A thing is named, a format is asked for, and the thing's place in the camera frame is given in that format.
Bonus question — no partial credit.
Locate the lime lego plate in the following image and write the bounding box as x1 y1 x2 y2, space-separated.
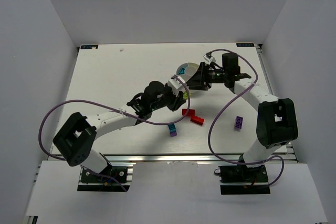
183 92 188 100

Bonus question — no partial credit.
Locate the white round divided container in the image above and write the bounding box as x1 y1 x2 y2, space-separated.
176 62 199 82

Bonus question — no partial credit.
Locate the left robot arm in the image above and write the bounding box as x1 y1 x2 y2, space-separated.
53 76 186 176

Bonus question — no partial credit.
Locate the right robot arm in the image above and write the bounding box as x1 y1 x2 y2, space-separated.
187 49 298 168

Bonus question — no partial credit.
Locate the red flat lego brick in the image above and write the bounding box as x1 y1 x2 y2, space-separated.
182 109 195 117

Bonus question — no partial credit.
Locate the red stepped lego brick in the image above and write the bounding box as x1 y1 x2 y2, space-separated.
190 115 204 126

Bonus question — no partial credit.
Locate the right corner label sticker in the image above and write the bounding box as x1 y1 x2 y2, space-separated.
236 42 255 47

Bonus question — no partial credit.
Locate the corner label sticker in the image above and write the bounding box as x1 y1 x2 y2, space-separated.
80 45 98 50
236 42 255 47

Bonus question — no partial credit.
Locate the teal small lego brick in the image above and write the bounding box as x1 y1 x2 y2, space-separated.
168 124 176 132

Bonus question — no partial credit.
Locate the left corner label sticker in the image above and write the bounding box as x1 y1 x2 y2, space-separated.
80 45 98 50

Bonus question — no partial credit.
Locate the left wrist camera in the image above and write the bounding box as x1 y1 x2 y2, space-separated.
167 76 186 96

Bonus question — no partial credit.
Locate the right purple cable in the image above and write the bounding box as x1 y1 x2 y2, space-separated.
207 48 285 188

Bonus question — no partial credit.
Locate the purple cable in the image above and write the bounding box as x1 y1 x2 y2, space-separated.
38 74 191 192
207 48 285 188

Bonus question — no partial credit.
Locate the aluminium frame rail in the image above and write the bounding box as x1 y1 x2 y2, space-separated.
47 152 297 163

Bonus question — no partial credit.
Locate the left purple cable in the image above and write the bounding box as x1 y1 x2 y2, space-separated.
38 74 191 192

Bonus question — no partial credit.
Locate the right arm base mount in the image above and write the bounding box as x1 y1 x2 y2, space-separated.
214 165 270 195

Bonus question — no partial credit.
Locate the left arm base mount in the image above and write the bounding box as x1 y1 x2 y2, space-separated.
77 165 132 193

